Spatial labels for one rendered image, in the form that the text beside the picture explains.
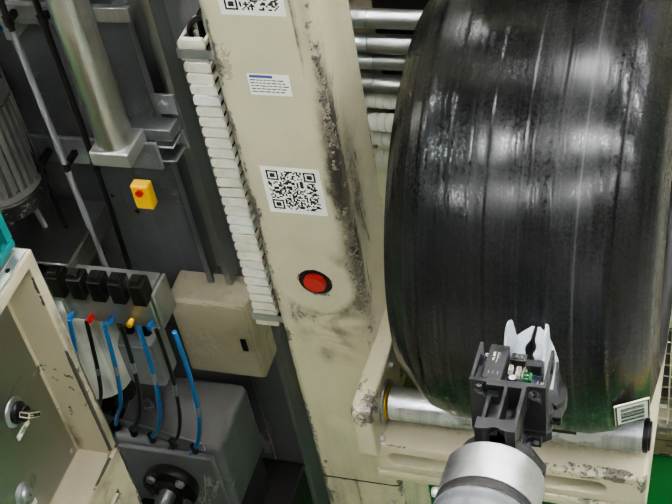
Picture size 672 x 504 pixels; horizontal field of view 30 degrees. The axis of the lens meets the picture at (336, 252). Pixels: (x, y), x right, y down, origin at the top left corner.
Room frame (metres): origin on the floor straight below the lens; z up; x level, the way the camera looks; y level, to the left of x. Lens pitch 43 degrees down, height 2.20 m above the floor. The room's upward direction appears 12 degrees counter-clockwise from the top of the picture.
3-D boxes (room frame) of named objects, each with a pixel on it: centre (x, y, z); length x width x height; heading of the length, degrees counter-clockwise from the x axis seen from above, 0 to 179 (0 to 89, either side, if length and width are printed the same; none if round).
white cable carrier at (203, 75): (1.22, 0.10, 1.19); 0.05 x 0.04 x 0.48; 156
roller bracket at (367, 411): (1.20, -0.07, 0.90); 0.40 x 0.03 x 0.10; 156
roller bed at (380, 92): (1.57, -0.19, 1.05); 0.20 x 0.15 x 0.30; 66
